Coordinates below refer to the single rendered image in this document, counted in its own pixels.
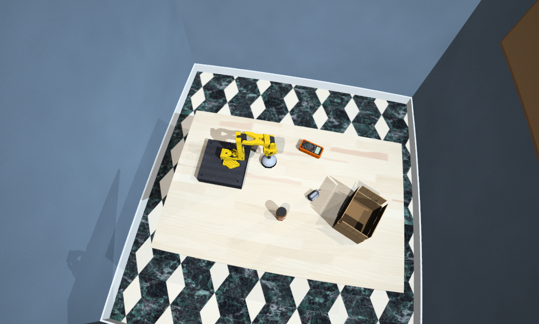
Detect orange pocket multimeter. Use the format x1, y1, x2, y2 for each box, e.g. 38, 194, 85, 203
299, 140, 324, 159

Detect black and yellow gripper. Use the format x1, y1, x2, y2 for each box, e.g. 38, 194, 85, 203
263, 144, 277, 157

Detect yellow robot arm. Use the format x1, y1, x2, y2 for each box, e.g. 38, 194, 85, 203
221, 131, 275, 169

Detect grey metal dome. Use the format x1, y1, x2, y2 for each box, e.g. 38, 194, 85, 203
261, 155, 277, 168

